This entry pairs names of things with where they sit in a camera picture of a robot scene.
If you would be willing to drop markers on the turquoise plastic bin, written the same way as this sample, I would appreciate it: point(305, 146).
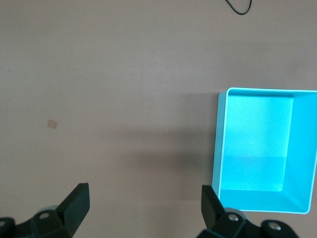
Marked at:
point(257, 143)

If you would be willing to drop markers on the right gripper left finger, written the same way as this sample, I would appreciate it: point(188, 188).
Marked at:
point(71, 210)

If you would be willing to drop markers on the small brown tape patch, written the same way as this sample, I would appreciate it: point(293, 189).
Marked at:
point(52, 124)

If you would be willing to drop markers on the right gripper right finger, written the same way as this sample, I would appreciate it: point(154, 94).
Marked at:
point(213, 213)

